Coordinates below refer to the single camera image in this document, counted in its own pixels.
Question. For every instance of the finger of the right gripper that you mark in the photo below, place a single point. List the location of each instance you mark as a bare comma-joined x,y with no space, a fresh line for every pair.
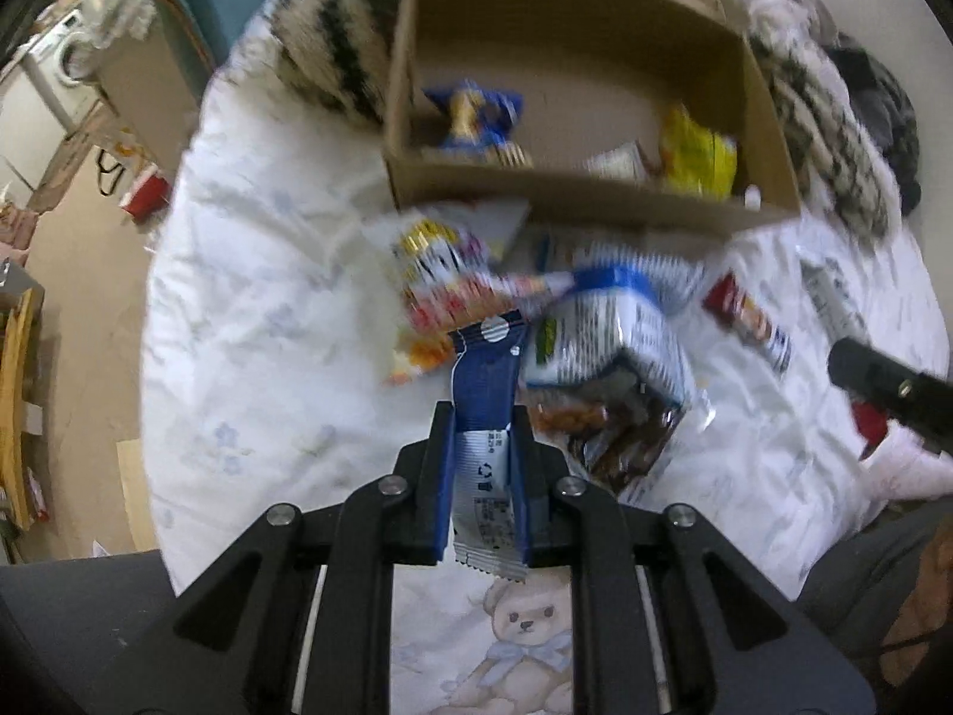
915,399

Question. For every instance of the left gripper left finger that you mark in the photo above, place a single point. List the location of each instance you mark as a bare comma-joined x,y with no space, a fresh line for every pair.
424,515

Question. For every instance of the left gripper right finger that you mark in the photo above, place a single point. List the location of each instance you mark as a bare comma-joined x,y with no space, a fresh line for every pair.
534,471

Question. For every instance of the blue silver snack packet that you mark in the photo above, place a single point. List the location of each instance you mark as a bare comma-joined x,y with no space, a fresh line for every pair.
483,384

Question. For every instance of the large white blue snack bag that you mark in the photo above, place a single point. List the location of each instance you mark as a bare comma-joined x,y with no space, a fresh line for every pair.
605,374

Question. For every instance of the colourful red chip bag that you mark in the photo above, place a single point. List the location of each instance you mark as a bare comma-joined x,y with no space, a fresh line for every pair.
444,260

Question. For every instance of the red white cake snack packet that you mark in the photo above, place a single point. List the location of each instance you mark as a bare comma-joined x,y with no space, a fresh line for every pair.
733,306

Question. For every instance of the silver wrapper on duvet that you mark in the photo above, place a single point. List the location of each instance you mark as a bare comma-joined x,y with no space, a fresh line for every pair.
829,292

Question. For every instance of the white floral bear duvet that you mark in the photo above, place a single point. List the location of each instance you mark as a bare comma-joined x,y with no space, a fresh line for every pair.
769,562

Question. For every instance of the dark clothes pile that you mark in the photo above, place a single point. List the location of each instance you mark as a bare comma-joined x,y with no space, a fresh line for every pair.
883,106

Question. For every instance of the yellow snack packet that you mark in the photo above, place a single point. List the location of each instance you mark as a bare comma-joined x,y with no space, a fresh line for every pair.
696,160

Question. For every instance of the blue gold snack packet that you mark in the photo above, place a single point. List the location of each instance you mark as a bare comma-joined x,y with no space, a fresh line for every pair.
480,123

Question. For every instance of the red box on floor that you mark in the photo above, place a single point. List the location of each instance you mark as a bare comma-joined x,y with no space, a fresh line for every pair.
148,194

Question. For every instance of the brown cardboard box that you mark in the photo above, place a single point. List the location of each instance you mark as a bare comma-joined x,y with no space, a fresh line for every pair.
594,75

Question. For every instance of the yellow wooden furniture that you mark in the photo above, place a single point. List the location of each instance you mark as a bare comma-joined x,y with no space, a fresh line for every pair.
15,344

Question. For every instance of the cream black fuzzy blanket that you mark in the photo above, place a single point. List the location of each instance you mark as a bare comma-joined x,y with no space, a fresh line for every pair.
337,53

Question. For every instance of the white washing machine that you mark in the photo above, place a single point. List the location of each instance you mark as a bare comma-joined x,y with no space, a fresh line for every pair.
63,57

